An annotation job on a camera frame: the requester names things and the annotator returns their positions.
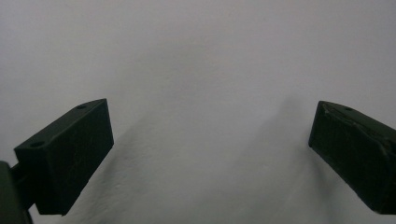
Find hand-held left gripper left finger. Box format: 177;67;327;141
13;98;115;217

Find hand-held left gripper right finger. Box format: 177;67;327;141
307;100;396;216

